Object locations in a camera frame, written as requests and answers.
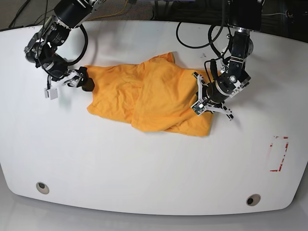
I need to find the left table cable grommet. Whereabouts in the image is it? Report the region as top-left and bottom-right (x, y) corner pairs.
(36, 182), (50, 195)

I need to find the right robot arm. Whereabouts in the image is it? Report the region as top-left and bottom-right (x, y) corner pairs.
(24, 0), (103, 98)

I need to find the black floor cable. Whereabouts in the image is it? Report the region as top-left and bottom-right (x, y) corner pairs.
(9, 0), (56, 27)

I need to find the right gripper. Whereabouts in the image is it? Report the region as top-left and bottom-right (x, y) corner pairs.
(45, 70), (95, 92)

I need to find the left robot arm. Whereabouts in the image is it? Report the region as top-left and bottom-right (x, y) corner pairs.
(191, 0), (264, 120)

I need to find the table cable grommet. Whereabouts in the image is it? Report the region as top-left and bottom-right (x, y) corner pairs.
(246, 194), (261, 206)
(36, 182), (50, 195)

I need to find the orange t-shirt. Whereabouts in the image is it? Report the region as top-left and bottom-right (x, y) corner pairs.
(87, 52), (213, 137)

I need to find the white cable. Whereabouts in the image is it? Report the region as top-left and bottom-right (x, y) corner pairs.
(262, 11), (287, 17)

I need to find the yellow cable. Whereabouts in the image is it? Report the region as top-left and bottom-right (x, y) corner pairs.
(90, 0), (128, 21)

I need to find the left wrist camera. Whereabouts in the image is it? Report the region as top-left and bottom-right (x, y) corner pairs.
(191, 101), (207, 116)

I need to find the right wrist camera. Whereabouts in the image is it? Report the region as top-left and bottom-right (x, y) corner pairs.
(44, 88), (58, 100)

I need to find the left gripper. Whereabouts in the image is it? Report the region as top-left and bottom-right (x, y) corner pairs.
(193, 72), (234, 120)

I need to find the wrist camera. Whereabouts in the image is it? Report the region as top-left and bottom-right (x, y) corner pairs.
(191, 101), (207, 116)
(44, 88), (58, 100)

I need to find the right table cable grommet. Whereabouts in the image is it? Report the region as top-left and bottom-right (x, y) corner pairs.
(246, 194), (261, 206)

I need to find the red tape rectangle marking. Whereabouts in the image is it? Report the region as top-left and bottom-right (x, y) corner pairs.
(268, 136), (289, 172)

